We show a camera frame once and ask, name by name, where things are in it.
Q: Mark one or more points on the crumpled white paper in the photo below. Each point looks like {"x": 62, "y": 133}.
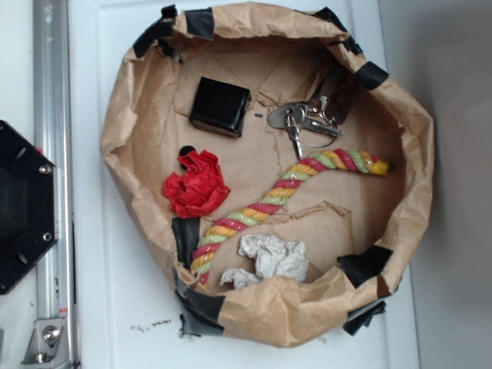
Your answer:
{"x": 272, "y": 256}

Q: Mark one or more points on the brown leather key fob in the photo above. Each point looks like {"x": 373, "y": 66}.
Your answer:
{"x": 342, "y": 100}

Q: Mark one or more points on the brown paper bag bin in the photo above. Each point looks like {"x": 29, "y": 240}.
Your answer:
{"x": 361, "y": 230}

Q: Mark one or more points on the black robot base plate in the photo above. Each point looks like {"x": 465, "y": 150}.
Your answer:
{"x": 28, "y": 227}

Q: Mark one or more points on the black box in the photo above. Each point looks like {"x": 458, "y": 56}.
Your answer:
{"x": 220, "y": 107}

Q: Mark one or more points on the aluminium frame rail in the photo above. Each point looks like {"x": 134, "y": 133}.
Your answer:
{"x": 56, "y": 270}

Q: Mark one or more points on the silver key bunch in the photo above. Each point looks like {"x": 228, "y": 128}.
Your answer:
{"x": 308, "y": 115}

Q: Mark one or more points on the crumpled red paper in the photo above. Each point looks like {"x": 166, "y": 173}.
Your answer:
{"x": 201, "y": 189}

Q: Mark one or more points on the metal corner bracket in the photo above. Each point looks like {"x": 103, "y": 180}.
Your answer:
{"x": 48, "y": 345}

